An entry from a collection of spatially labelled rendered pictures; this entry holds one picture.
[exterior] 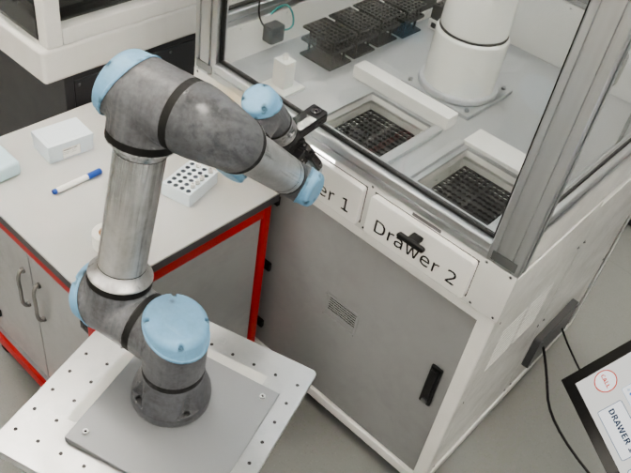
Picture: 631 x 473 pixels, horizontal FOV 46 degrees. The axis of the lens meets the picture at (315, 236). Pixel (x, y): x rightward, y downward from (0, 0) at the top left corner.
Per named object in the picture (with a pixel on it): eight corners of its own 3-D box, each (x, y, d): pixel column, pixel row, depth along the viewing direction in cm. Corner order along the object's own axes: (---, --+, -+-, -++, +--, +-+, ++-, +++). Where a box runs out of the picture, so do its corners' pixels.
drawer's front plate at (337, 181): (354, 225, 180) (362, 190, 172) (269, 166, 192) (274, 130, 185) (359, 221, 181) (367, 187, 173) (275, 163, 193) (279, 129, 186)
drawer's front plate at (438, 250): (461, 299, 166) (474, 265, 159) (362, 230, 179) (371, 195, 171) (465, 296, 167) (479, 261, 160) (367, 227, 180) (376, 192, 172)
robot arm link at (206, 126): (256, 103, 102) (335, 169, 149) (192, 70, 105) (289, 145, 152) (216, 177, 102) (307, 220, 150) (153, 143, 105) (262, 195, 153)
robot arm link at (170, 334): (178, 403, 131) (183, 357, 122) (119, 363, 135) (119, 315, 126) (220, 358, 139) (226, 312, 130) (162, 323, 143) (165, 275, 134)
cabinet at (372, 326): (418, 505, 218) (500, 328, 164) (187, 304, 262) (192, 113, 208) (569, 338, 275) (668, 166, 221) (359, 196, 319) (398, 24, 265)
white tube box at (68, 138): (49, 164, 190) (47, 148, 186) (33, 147, 194) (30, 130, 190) (94, 148, 197) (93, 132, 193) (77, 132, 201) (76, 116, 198)
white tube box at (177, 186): (189, 207, 185) (189, 195, 182) (161, 194, 187) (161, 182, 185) (217, 182, 194) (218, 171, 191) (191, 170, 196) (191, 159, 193)
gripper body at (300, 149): (272, 166, 173) (253, 143, 162) (296, 138, 174) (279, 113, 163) (296, 183, 170) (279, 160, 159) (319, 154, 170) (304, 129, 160)
